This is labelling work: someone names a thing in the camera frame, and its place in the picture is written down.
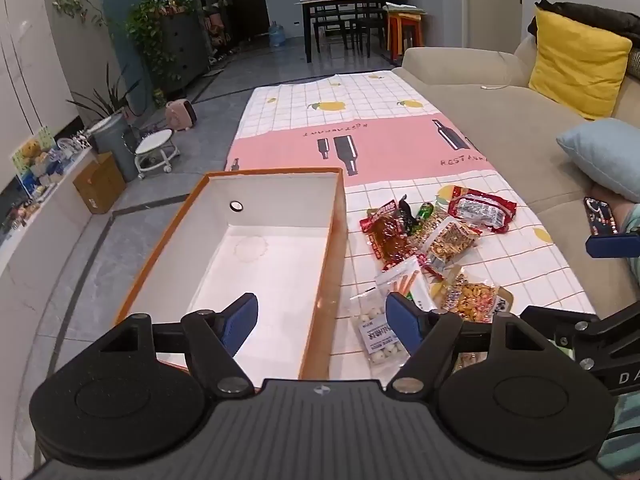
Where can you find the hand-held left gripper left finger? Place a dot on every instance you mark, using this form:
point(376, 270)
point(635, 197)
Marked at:
point(241, 322)

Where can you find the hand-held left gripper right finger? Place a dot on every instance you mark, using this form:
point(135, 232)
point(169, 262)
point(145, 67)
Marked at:
point(402, 322)

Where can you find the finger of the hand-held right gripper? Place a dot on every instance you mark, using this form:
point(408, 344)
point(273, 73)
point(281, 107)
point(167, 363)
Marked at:
point(560, 321)
point(610, 245)

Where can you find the white ball candy packet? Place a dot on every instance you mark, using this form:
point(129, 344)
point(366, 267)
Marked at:
point(372, 335)

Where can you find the white packet with sausages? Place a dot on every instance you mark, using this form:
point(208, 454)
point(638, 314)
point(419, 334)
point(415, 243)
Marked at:
point(405, 280)

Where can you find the clear candy packet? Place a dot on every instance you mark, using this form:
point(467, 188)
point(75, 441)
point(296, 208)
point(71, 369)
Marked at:
point(432, 266)

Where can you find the orange cardboard box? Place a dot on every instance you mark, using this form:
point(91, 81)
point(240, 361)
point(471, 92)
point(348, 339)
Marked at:
point(260, 260)

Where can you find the orange nut snack packet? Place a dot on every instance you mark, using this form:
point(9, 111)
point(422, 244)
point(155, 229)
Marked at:
point(470, 300)

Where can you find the brown dried meat packet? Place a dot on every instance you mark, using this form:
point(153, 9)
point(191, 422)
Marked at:
point(390, 237)

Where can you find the mini noodle snack packet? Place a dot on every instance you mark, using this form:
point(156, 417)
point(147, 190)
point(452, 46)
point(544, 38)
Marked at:
point(452, 240)

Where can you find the black snack packet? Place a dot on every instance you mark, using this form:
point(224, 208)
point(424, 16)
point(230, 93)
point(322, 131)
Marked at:
point(406, 215)

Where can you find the red packet with white label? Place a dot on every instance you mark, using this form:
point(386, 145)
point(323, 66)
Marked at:
point(482, 210)

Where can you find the patterned phone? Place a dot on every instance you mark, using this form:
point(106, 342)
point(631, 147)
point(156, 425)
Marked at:
point(598, 216)

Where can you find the person's striped clothing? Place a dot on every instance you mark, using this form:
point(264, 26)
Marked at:
point(625, 435)

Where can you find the light blue pillow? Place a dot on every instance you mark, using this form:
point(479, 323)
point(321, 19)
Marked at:
point(607, 155)

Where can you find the beige sofa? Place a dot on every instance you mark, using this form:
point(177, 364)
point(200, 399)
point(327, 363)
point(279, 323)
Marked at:
point(500, 130)

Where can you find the yellow cushion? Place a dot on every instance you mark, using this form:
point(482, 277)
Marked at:
point(575, 65)

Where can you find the white round wheeled stool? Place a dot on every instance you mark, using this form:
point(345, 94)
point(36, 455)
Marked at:
point(156, 150)

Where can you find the pink and white printed tablecloth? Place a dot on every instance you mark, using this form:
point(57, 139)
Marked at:
point(390, 125)

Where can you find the brown cardboard box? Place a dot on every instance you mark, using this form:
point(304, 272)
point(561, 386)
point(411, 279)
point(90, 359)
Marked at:
point(100, 182)

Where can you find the dark blanket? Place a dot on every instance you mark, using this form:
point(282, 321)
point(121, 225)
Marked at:
point(595, 17)

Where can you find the row of small shelf ornaments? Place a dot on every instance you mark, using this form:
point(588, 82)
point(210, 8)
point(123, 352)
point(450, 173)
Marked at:
point(45, 170)

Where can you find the long leaf potted plant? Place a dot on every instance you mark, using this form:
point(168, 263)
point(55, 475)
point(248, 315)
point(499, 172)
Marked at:
point(107, 97)

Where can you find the bear picture card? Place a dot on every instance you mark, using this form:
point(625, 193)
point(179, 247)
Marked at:
point(34, 157)

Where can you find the dark drawer cabinet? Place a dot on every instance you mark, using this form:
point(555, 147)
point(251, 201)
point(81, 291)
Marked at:
point(185, 50)

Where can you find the blue water jug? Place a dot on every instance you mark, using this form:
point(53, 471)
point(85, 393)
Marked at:
point(278, 35)

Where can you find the orange stool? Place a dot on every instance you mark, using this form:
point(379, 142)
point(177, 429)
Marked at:
point(405, 30)

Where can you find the shoe rack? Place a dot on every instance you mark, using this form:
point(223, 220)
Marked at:
point(216, 30)

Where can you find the green vine plant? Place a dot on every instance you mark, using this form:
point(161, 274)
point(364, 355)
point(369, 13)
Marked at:
point(150, 35)

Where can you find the dark dining chair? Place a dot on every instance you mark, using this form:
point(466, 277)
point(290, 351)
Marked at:
point(367, 20)
point(330, 25)

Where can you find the dark dining table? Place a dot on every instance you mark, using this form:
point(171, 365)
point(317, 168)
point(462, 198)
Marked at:
point(345, 2)

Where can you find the hanging green plant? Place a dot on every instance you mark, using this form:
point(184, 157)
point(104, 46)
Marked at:
point(80, 7)

